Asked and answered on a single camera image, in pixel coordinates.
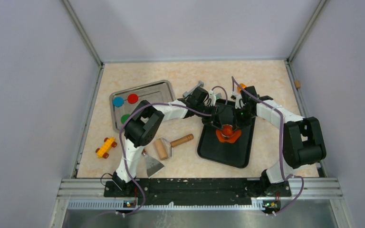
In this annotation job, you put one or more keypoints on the orange-red dough piece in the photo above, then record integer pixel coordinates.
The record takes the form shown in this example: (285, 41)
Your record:
(223, 139)

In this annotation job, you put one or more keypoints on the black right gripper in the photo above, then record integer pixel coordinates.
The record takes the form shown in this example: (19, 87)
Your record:
(240, 124)

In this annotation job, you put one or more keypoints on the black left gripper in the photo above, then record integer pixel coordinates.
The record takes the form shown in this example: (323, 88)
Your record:
(214, 119)

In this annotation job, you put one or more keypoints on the black baking tray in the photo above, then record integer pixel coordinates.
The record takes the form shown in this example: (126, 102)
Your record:
(235, 154)

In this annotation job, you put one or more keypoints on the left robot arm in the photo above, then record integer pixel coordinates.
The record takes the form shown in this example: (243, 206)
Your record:
(142, 125)

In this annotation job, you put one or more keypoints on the green dough disc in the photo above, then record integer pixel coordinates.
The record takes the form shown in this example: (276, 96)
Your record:
(124, 118)

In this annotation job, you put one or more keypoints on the wooden handled metal scraper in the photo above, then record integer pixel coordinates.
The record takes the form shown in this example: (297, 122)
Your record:
(153, 165)

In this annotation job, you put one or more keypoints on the orange toy carrot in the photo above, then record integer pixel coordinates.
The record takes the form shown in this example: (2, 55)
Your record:
(240, 87)

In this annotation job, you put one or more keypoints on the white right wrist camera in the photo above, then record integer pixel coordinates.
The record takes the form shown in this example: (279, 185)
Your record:
(236, 96)

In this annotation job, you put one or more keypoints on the blue dough disc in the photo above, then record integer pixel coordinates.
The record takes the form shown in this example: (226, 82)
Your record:
(118, 101)

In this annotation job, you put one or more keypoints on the red dough disc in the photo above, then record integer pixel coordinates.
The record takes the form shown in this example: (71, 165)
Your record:
(132, 98)

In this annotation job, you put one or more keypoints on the silver metal tray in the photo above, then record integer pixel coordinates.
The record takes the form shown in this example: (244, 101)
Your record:
(155, 92)

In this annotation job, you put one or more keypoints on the yellow toy car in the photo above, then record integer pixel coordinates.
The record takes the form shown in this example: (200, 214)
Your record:
(103, 151)

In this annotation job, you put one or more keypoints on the small brown wall object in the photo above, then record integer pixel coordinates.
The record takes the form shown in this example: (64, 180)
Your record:
(297, 84)

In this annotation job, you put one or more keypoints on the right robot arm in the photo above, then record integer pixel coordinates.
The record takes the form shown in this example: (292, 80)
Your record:
(301, 141)

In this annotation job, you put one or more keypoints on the wooden dough roller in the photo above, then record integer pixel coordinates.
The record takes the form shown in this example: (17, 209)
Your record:
(164, 148)

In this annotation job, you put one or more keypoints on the grey toy block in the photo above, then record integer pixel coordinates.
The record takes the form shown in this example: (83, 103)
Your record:
(192, 89)

